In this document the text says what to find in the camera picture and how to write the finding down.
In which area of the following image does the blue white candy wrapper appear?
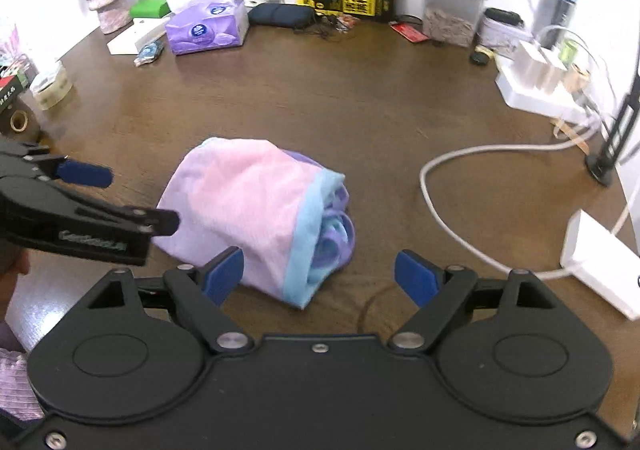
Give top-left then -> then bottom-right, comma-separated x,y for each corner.
134,41 -> 166,66

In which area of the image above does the small white charger adapter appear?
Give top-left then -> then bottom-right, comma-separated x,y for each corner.
537,50 -> 569,94

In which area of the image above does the dark navy pouch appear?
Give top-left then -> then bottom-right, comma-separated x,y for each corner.
247,2 -> 316,29

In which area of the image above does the brown strap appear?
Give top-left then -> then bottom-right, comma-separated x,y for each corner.
550,114 -> 592,147

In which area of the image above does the white brown plug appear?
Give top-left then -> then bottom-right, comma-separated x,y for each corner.
567,62 -> 594,94

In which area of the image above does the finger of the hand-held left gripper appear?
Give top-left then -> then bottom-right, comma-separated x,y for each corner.
90,202 -> 181,236
22,147 -> 115,189

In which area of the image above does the white power strip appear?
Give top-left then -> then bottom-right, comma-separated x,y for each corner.
495,57 -> 599,125

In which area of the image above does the green box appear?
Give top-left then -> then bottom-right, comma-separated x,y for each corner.
130,0 -> 172,20

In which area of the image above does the black phone stand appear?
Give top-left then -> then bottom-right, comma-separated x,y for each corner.
585,75 -> 640,187

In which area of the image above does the small green spray bottle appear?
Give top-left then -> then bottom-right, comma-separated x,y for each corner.
557,37 -> 581,67

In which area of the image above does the red flat packet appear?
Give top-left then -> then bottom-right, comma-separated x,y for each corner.
390,21 -> 430,44

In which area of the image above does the white charging cable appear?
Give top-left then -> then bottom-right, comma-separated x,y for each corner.
420,27 -> 640,281

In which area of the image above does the purple tissue pack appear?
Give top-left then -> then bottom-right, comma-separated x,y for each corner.
165,0 -> 250,56

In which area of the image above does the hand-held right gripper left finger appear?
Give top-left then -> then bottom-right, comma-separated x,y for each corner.
85,246 -> 252,357

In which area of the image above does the tangled black earphone cable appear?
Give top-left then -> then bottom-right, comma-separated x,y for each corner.
295,12 -> 347,39

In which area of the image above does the large clear tape roll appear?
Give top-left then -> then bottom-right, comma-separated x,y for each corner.
30,64 -> 75,111

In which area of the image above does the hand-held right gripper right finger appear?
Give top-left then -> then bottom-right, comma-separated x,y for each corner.
388,249 -> 566,357

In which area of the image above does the pastel pink blue fleece garment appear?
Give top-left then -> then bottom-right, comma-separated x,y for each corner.
152,136 -> 357,310

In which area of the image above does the white flat carton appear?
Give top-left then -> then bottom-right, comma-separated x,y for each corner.
106,17 -> 173,55

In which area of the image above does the white router box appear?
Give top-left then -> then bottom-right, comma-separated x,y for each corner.
560,209 -> 640,322

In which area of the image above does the steel water bottle blue lid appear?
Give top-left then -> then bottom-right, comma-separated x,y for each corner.
524,0 -> 584,49

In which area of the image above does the clear lidded storage container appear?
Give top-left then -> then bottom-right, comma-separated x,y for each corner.
422,0 -> 491,48

